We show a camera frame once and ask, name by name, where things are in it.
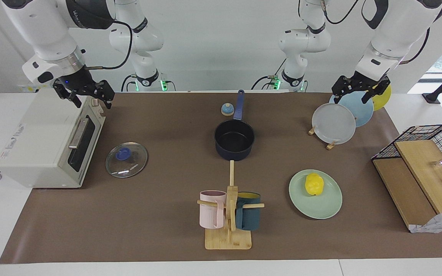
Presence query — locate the glass lid blue knob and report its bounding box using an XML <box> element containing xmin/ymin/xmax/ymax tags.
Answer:
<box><xmin>105</xmin><ymin>142</ymin><xmax>148</xmax><ymax>179</ymax></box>

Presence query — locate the yellow plate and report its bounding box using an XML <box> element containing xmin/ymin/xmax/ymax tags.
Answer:
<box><xmin>371</xmin><ymin>84</ymin><xmax>392</xmax><ymax>112</ymax></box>

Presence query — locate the light blue plate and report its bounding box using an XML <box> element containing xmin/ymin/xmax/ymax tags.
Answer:
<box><xmin>329</xmin><ymin>90</ymin><xmax>374</xmax><ymax>128</ymax></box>

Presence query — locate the grey plate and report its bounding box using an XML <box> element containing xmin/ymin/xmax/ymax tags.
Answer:
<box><xmin>312</xmin><ymin>103</ymin><xmax>356</xmax><ymax>145</ymax></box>

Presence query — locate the wooden plate rack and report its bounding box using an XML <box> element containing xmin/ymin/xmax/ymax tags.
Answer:
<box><xmin>308</xmin><ymin>125</ymin><xmax>337</xmax><ymax>150</ymax></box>

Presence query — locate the light green plate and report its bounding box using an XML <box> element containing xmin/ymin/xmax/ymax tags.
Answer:
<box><xmin>289</xmin><ymin>169</ymin><xmax>343</xmax><ymax>220</ymax></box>

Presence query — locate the white socket box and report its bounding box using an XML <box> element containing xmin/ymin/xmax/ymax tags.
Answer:
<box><xmin>17</xmin><ymin>84</ymin><xmax>51</xmax><ymax>93</ymax></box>

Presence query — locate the white toaster oven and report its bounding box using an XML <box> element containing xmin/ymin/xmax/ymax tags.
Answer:
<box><xmin>0</xmin><ymin>89</ymin><xmax>106</xmax><ymax>189</ymax></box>

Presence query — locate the light wooden board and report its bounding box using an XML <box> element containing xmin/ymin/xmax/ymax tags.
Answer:
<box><xmin>394</xmin><ymin>140</ymin><xmax>442</xmax><ymax>214</ymax></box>

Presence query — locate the brown wooden board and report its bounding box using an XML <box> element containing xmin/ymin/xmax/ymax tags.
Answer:
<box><xmin>373</xmin><ymin>158</ymin><xmax>436</xmax><ymax>230</ymax></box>

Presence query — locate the dark blue saucepan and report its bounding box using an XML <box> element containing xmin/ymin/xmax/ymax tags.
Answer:
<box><xmin>214</xmin><ymin>90</ymin><xmax>255</xmax><ymax>161</ymax></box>

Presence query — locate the brown table mat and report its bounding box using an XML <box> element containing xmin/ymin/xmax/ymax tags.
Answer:
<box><xmin>0</xmin><ymin>91</ymin><xmax>442</xmax><ymax>264</ymax></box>

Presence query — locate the teal mug yellow inside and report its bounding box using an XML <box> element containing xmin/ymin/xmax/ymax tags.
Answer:
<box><xmin>235</xmin><ymin>192</ymin><xmax>262</xmax><ymax>231</ymax></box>

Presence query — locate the pink mug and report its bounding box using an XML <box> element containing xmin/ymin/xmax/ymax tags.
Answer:
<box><xmin>200</xmin><ymin>190</ymin><xmax>227</xmax><ymax>229</ymax></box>

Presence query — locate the wooden mug rack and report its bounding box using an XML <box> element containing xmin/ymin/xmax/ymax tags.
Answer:
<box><xmin>197</xmin><ymin>160</ymin><xmax>265</xmax><ymax>250</ymax></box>

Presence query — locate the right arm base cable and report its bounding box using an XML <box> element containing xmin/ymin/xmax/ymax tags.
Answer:
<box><xmin>121</xmin><ymin>74</ymin><xmax>138</xmax><ymax>92</ymax></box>

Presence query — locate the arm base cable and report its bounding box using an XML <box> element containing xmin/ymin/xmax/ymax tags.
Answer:
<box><xmin>252</xmin><ymin>75</ymin><xmax>283</xmax><ymax>91</ymax></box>
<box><xmin>121</xmin><ymin>74</ymin><xmax>138</xmax><ymax>92</ymax></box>

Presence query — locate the black wire basket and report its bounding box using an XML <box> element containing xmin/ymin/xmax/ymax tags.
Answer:
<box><xmin>371</xmin><ymin>124</ymin><xmax>442</xmax><ymax>175</ymax></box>

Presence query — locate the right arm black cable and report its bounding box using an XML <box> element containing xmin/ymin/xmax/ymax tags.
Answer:
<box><xmin>85</xmin><ymin>20</ymin><xmax>134</xmax><ymax>70</ymax></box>

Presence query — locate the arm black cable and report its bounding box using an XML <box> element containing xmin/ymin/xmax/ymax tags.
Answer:
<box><xmin>85</xmin><ymin>20</ymin><xmax>134</xmax><ymax>70</ymax></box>
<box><xmin>321</xmin><ymin>0</ymin><xmax>431</xmax><ymax>65</ymax></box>

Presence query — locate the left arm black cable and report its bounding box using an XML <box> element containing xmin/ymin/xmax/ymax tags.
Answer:
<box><xmin>321</xmin><ymin>0</ymin><xmax>431</xmax><ymax>65</ymax></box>

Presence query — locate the left arm base cable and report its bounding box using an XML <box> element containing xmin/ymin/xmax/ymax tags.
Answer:
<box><xmin>252</xmin><ymin>75</ymin><xmax>283</xmax><ymax>91</ymax></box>

